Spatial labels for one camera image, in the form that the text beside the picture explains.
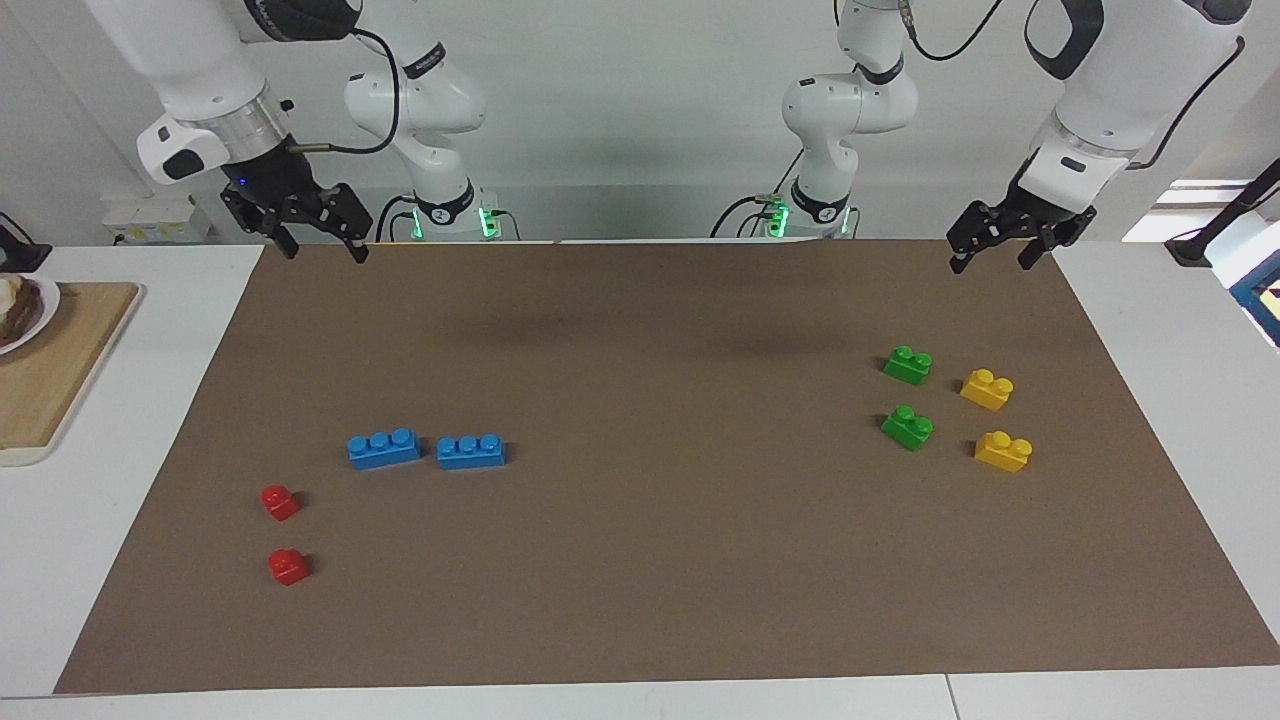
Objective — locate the blue three-stud toy block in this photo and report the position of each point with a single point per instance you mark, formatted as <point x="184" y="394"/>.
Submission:
<point x="471" y="453"/>
<point x="384" y="450"/>

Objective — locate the green two-stud toy block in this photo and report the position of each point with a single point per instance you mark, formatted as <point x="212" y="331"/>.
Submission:
<point x="907" y="367"/>
<point x="907" y="429"/>

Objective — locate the black clamp stand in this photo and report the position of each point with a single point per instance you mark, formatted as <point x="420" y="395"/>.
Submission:
<point x="1235" y="205"/>

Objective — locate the white plate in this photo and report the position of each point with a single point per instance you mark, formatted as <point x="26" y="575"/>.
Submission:
<point x="45" y="310"/>

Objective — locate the wooden cutting board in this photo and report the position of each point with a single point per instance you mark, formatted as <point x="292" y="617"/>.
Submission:
<point x="60" y="390"/>

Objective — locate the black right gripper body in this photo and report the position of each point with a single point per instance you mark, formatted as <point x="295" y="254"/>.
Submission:
<point x="285" y="195"/>

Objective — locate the yellow two-stud toy block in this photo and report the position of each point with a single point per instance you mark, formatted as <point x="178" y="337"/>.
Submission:
<point x="1003" y="452"/>
<point x="987" y="391"/>

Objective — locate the brown table mat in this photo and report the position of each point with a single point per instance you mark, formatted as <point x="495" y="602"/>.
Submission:
<point x="640" y="560"/>

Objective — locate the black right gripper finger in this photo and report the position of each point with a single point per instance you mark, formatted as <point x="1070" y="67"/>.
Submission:
<point x="287" y="243"/>
<point x="359" y="248"/>

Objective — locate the blue framed white box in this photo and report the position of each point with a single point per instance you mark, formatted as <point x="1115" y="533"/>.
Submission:
<point x="1250" y="285"/>

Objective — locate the black clamp mount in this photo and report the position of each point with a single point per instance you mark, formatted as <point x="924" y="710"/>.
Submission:
<point x="18" y="255"/>

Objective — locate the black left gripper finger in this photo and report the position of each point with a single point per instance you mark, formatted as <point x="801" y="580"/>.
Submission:
<point x="959" y="258"/>
<point x="1032" y="254"/>

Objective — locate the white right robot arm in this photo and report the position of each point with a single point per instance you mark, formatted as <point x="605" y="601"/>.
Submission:
<point x="190" y="60"/>

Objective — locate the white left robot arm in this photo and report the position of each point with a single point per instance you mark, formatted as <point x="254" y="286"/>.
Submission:
<point x="1130" y="70"/>

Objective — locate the white power strip box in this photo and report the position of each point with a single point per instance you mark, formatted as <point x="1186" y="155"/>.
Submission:
<point x="140" y="222"/>

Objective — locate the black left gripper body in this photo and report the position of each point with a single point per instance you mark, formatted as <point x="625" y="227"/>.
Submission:
<point x="1020" y="220"/>

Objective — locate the red one-stud toy block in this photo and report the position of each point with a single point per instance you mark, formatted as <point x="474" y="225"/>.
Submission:
<point x="289" y="568"/>
<point x="280" y="502"/>

